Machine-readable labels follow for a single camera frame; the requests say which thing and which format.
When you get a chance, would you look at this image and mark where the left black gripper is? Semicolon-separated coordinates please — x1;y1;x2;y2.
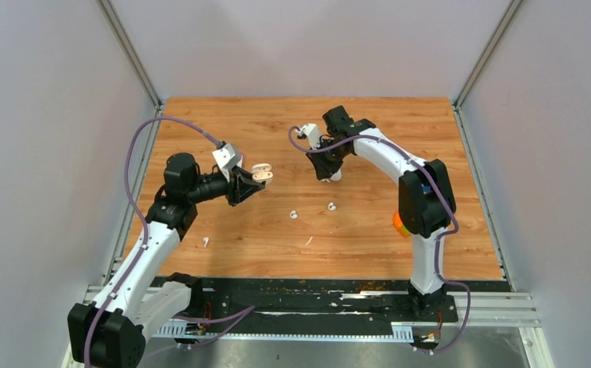
188;165;265;206

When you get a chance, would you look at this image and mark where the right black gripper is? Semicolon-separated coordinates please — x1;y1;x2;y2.
307;138;350;180

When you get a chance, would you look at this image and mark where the white gold earbud case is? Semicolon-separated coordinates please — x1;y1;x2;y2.
251;163;274;184

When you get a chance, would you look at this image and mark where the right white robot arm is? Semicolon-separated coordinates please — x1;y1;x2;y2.
289;106;460;320

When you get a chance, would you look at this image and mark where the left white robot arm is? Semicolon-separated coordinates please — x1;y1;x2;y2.
67;149;274;367

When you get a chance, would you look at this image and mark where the white oval earbud case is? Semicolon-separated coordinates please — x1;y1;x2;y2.
330;170;342;182

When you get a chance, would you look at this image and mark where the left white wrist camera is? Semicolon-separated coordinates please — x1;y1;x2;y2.
212;141;244;182

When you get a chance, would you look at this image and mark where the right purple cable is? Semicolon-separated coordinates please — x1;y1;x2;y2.
288;126;472;355

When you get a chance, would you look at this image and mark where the purple cable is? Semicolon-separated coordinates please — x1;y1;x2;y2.
288;126;472;355
82;117;257;368

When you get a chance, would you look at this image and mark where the orange ring toy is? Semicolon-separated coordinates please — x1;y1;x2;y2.
392;212;410;238

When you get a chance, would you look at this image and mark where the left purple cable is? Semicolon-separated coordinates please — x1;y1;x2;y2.
82;117;257;368

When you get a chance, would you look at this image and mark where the white slotted cable duct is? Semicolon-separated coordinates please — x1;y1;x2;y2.
153;321;415;343

